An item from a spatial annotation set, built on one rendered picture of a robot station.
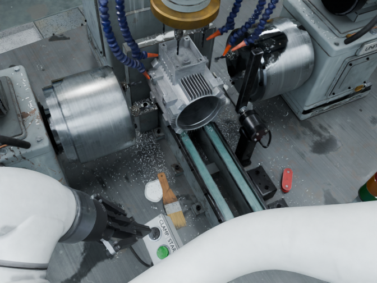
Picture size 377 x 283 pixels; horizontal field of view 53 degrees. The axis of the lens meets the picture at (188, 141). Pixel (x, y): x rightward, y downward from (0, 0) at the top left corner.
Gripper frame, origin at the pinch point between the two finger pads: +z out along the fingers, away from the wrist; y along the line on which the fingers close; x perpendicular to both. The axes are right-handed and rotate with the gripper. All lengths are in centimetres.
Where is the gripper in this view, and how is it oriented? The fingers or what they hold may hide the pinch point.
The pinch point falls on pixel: (137, 231)
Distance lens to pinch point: 85.7
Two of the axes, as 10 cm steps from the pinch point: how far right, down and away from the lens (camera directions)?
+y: -4.3, -7.7, 4.7
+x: -8.1, 5.6, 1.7
